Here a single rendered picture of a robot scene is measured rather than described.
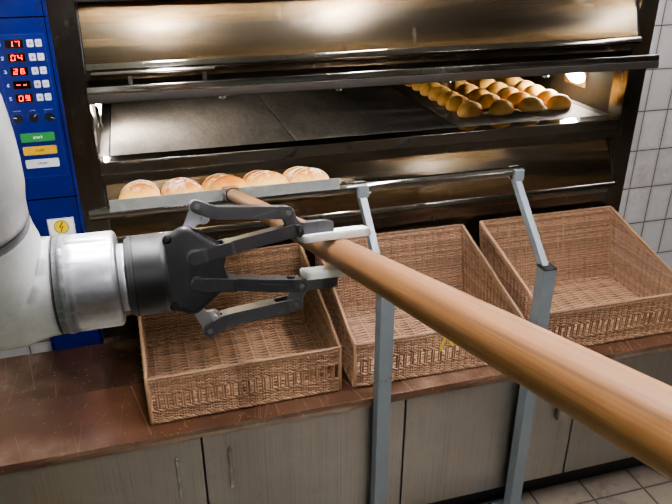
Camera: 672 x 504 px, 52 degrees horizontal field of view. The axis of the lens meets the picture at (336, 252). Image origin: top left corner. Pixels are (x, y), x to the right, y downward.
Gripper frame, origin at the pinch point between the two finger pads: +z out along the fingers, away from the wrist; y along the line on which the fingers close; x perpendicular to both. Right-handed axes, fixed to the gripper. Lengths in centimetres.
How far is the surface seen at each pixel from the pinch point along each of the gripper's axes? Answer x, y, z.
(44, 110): -144, -24, -43
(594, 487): -134, 119, 123
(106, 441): -118, 64, -36
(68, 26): -140, -46, -34
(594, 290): -151, 52, 137
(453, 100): -176, -21, 95
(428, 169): -157, 3, 76
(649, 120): -153, -8, 162
